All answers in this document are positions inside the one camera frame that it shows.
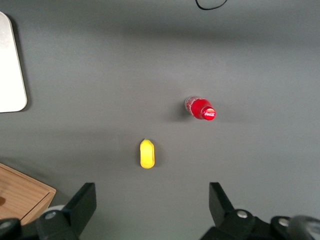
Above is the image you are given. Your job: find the wooden drawer cabinet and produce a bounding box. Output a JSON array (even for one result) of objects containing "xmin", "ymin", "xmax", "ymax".
[{"xmin": 0, "ymin": 162, "xmax": 57, "ymax": 226}]

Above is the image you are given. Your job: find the red cola bottle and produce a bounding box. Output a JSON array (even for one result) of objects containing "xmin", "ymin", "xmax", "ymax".
[{"xmin": 184, "ymin": 94, "xmax": 217, "ymax": 122}]

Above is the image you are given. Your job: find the thin black cable loop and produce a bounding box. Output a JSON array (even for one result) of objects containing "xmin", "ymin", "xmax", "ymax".
[{"xmin": 194, "ymin": 0, "xmax": 228, "ymax": 11}]

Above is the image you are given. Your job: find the white plastic tray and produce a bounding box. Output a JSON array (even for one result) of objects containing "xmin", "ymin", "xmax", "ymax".
[{"xmin": 0, "ymin": 11, "xmax": 28, "ymax": 113}]

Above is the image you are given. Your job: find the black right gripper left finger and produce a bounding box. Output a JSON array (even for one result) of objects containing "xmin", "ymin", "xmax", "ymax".
[{"xmin": 36, "ymin": 182, "xmax": 97, "ymax": 240}]

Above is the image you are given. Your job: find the yellow lemon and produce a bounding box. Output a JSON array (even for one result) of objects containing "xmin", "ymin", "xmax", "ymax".
[{"xmin": 139, "ymin": 138, "xmax": 156, "ymax": 170}]

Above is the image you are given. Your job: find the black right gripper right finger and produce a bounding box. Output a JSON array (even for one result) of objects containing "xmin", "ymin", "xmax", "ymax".
[{"xmin": 201, "ymin": 182, "xmax": 256, "ymax": 240}]

